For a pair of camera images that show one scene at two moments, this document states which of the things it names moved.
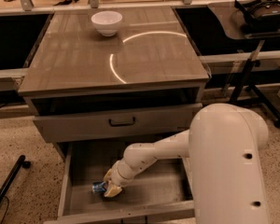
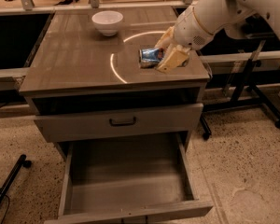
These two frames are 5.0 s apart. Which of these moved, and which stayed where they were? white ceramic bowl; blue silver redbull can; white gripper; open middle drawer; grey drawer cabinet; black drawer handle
Moved: white gripper; blue silver redbull can
Stayed: black drawer handle; grey drawer cabinet; white ceramic bowl; open middle drawer
